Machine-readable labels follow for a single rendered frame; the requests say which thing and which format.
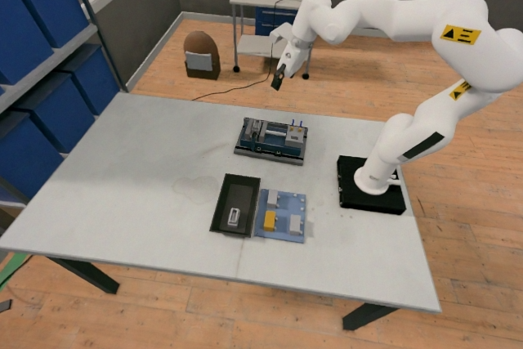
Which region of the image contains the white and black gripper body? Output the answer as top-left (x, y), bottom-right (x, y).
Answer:
top-left (277, 40), bottom-right (311, 78)

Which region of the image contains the yellow block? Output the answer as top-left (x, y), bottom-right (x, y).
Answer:
top-left (264, 211), bottom-right (275, 232)

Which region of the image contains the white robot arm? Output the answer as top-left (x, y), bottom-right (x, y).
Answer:
top-left (268, 0), bottom-right (523, 195)

